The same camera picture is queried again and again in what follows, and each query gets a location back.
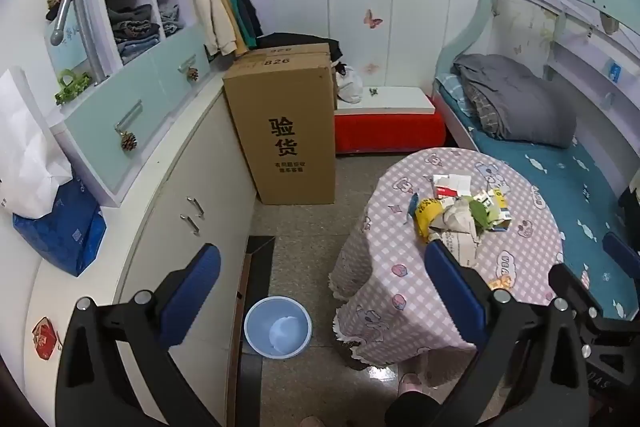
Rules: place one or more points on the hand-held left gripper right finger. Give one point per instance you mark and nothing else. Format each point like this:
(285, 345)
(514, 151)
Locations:
(452, 292)

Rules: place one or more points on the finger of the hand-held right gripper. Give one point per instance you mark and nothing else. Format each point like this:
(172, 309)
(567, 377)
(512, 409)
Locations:
(575, 287)
(620, 248)

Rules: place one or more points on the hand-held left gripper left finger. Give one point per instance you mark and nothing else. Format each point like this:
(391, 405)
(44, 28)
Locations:
(192, 292)

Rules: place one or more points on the small orange peel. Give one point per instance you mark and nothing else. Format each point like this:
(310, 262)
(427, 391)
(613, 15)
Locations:
(500, 283)

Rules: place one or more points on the newspaper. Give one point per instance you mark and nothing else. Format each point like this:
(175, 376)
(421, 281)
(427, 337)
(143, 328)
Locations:
(457, 237)

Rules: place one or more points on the blue plastic trash bin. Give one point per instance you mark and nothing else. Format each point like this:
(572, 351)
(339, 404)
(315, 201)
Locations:
(260, 332)

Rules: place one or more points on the yellow snack packet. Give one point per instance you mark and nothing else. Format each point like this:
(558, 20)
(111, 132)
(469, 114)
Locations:
(426, 214)

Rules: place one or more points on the green wrapper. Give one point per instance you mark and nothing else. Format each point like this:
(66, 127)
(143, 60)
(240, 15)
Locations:
(477, 211)

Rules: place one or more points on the olive and white drink carton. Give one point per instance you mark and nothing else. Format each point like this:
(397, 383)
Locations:
(497, 209)

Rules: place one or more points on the blue snack packet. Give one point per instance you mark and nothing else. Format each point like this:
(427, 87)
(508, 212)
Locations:
(412, 205)

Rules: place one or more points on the white and red paper box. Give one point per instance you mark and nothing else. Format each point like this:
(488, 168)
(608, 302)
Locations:
(450, 186)

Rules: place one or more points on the dark cloth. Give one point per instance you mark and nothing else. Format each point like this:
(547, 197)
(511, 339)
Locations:
(631, 204)

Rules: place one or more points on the dark wooden board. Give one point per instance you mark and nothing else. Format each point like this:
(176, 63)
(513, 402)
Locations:
(260, 247)

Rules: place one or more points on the round table, pink checked cloth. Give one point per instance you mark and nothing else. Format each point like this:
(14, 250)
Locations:
(400, 227)

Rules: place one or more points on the pink slipper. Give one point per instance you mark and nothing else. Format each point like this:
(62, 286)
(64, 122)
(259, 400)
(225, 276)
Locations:
(410, 382)
(312, 422)

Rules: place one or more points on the person's leg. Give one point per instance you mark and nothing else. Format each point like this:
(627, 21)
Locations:
(415, 411)

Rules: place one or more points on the white low cabinet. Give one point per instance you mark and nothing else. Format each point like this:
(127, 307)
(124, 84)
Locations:
(190, 157)

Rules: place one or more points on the blue shopping bag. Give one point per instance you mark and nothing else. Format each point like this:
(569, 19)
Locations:
(60, 232)

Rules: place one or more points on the small red box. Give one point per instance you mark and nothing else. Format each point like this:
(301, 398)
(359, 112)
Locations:
(44, 337)

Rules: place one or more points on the pine cone ornament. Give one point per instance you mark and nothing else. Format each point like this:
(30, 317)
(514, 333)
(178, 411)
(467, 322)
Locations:
(129, 141)
(193, 74)

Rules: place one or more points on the grey blanket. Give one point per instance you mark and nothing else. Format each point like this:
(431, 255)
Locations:
(525, 102)

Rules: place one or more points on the red bench with white top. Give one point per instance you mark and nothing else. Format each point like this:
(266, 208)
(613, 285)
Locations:
(385, 129)

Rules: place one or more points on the grey plaid cloth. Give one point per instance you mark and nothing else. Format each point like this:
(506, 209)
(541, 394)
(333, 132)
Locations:
(484, 109)

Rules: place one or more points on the large printed cardboard box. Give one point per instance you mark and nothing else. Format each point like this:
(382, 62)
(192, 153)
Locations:
(285, 127)

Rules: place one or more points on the light blue plaid pillow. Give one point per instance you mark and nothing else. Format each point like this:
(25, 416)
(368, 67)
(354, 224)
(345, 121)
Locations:
(450, 89)

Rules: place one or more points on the white paper bag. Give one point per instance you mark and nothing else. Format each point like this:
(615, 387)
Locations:
(25, 147)

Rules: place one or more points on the white shelf unit teal drawers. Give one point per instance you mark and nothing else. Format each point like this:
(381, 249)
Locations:
(155, 72)

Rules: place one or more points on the white plastic bag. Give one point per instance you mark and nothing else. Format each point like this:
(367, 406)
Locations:
(350, 84)

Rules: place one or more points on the green hair clip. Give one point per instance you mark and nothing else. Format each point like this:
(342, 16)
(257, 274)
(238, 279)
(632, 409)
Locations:
(72, 89)

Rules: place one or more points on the tan hanging garment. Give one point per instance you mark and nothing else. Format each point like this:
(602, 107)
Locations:
(239, 34)

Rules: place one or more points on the plain cardboard box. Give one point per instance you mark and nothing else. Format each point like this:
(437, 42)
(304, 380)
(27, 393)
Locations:
(295, 49)

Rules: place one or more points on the black cloth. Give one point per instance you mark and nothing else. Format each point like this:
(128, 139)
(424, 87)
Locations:
(287, 38)

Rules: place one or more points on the dark folded clothes pile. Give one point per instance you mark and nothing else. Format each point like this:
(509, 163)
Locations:
(132, 27)

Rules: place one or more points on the grey folded clothes pile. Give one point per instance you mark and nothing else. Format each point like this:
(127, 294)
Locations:
(170, 19)

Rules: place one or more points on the green hanging garment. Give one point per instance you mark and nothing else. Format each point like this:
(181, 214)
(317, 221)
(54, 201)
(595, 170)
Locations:
(240, 9)

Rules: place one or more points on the faint butterfly wall sticker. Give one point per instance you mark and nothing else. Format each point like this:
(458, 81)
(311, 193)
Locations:
(371, 68)

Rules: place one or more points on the pink butterfly wall sticker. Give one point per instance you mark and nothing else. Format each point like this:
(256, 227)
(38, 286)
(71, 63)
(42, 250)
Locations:
(372, 19)

